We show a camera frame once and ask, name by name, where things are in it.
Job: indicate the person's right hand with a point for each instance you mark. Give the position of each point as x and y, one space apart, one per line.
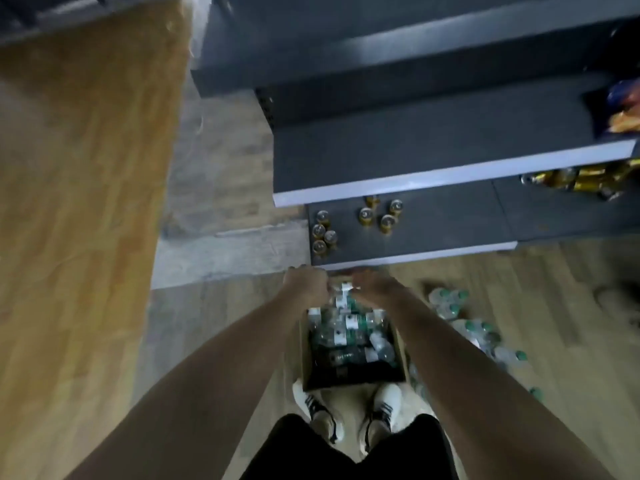
375 289

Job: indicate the person's left hand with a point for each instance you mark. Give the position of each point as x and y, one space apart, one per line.
307 287

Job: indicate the water bottles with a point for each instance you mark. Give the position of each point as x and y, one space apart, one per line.
345 339
480 334

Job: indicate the brown cardboard box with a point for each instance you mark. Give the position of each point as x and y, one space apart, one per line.
350 379

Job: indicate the dark grey metal shelf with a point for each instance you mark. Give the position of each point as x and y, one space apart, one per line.
400 134

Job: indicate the person's left forearm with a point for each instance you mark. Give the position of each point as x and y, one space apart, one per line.
200 394

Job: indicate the person's right forearm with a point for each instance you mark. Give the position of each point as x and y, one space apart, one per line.
475 394

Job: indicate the person's white right shoe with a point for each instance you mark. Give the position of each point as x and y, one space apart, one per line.
382 409

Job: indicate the person's white shoe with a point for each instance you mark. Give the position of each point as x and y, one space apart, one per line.
322 419
382 409

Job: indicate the person's white left shoe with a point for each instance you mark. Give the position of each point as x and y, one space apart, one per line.
322 419

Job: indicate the person's black shorts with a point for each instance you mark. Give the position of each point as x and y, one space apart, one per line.
300 454

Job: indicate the group of small gold cans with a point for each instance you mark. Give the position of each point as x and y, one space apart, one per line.
365 217

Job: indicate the scattered gold drink cans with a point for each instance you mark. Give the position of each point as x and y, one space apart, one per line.
585 179

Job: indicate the pile of blue orange snack packets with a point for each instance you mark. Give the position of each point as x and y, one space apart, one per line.
620 109

